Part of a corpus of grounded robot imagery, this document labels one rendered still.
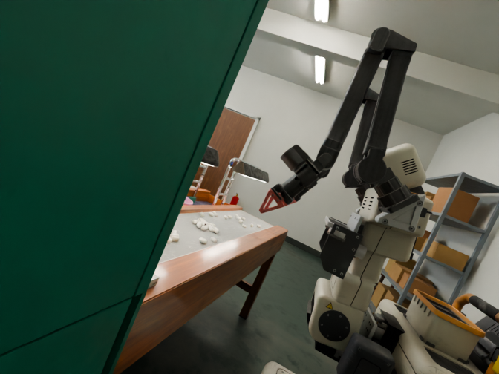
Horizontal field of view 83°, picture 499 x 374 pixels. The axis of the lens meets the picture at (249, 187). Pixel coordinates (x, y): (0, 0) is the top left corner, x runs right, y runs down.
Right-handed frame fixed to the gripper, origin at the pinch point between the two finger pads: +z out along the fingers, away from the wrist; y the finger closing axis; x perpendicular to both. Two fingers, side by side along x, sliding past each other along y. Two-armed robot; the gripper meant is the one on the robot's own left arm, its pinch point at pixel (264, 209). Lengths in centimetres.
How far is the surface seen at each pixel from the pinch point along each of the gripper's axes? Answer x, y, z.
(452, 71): -7, -250, -210
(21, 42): -13, 76, -7
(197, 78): -15, 56, -14
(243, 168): -31, -69, 7
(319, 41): -133, -250, -134
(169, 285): 1.9, 27.9, 25.0
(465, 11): -36, -175, -206
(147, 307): 3.2, 36.5, 26.6
